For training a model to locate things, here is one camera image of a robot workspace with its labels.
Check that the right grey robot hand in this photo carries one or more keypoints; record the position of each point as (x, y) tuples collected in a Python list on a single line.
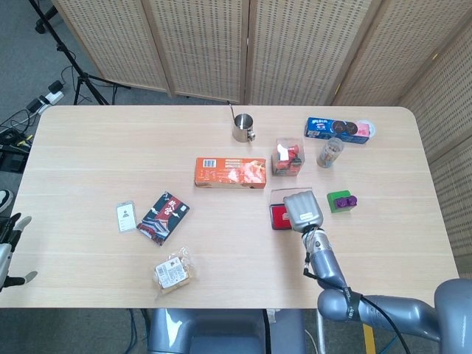
[(304, 210)]

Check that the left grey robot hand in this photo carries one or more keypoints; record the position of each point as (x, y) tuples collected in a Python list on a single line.
[(3, 258)]

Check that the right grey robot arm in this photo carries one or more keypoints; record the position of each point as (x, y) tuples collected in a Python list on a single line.
[(326, 263)]

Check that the red ink pad clear lid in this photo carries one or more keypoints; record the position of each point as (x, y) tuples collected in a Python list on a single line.
[(278, 215)]

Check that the green toy block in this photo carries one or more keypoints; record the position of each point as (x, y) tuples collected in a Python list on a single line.
[(333, 199)]

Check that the purple two-stud toy block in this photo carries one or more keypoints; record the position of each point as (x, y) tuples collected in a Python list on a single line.
[(346, 202)]

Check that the clear box of coffee capsules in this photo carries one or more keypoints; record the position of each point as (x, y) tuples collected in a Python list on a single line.
[(287, 158)]

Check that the white black shoe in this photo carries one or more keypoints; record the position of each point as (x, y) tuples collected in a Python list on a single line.
[(5, 201)]

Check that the clear jar of biscuit sticks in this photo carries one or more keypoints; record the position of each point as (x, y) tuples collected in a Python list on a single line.
[(329, 155)]

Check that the orange biscuit box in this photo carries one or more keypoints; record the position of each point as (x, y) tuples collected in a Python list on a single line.
[(230, 173)]

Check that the blue cookie box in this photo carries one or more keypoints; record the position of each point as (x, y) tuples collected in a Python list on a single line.
[(332, 129)]

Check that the black floor box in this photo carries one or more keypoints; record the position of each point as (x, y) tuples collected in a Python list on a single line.
[(13, 158)]

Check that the steel pitcher with thin spout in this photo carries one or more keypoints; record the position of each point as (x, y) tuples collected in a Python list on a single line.
[(241, 129)]

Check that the clear ID card holder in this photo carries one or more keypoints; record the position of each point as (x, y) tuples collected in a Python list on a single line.
[(126, 217)]

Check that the dark red patterned card box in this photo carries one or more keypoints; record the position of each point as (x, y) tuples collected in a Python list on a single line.
[(164, 219)]

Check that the bagged bread snack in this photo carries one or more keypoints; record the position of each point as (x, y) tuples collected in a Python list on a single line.
[(173, 274)]

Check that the grey robot torso base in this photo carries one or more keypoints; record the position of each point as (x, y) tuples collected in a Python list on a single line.
[(221, 332)]

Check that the black power adapter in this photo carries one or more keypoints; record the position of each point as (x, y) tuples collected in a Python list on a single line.
[(35, 104), (56, 87)]

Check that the white power strip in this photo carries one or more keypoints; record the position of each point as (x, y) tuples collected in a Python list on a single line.
[(51, 97)]

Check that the black tripod stand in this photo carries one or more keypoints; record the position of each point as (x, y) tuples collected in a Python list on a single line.
[(79, 75)]

